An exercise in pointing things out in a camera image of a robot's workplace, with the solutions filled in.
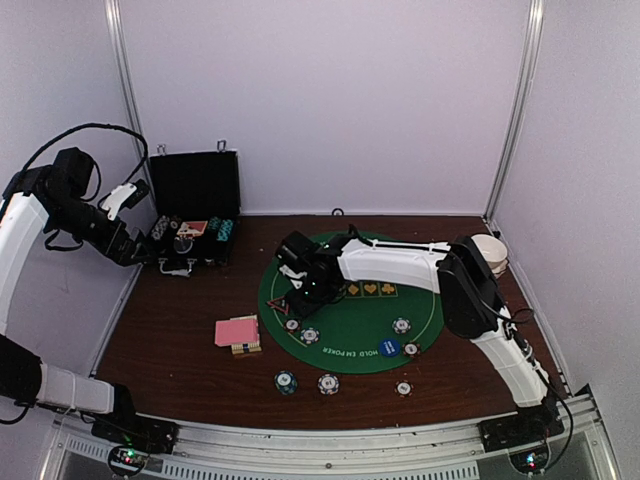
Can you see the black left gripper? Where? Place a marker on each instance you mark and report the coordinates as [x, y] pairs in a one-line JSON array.
[[120, 255]]

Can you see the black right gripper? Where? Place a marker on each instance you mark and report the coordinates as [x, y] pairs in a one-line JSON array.
[[304, 307]]

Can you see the red triangular dealer marker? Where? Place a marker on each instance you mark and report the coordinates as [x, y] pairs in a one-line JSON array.
[[279, 304]]

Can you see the pink playing card deck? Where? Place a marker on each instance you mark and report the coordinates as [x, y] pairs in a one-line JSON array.
[[223, 333]]

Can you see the blue round button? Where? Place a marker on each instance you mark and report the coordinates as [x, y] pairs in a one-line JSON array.
[[389, 348]]

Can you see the blue white chip stack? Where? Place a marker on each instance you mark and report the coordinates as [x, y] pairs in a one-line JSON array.
[[328, 384]]

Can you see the dark blue chip stack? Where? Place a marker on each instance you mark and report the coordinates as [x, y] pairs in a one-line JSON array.
[[285, 382]]

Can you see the brown chip stack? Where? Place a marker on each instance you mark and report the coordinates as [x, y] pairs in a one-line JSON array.
[[404, 388]]

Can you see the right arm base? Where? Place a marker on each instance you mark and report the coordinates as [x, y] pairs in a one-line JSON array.
[[526, 439]]

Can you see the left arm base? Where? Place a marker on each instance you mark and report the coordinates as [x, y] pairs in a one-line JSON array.
[[134, 445]]

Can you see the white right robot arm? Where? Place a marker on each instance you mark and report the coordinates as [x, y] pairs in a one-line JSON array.
[[472, 305]]

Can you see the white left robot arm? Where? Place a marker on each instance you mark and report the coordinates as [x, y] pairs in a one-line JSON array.
[[50, 199]]

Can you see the white black chips in case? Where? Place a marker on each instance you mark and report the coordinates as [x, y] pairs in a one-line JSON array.
[[164, 224]]

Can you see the red card deck in case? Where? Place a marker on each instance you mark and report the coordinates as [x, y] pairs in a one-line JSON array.
[[192, 228]]

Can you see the round green poker mat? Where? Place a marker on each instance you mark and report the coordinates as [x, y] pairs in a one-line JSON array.
[[352, 328]]

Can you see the black poker case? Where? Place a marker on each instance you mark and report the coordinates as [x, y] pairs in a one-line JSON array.
[[195, 186]]

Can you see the upper white bowl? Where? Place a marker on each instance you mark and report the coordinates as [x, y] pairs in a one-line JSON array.
[[492, 249]]

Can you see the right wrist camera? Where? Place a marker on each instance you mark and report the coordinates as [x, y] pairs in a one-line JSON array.
[[295, 254]]

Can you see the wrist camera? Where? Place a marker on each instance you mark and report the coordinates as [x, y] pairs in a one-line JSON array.
[[295, 254], [124, 196]]

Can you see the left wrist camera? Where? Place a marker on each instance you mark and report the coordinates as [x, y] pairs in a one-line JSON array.
[[124, 196]]

